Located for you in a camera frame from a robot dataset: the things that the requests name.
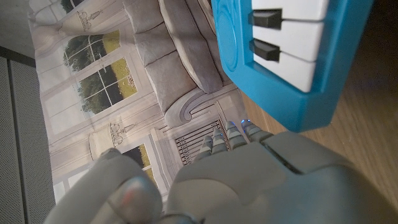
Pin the printed living room backdrop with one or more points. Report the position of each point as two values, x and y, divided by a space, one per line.
124 77

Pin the grey perforated wall panel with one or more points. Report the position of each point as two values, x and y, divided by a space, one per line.
21 140

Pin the blue toy piano keyboard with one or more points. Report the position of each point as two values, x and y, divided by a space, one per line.
280 102

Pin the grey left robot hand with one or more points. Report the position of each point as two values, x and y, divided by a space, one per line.
248 186

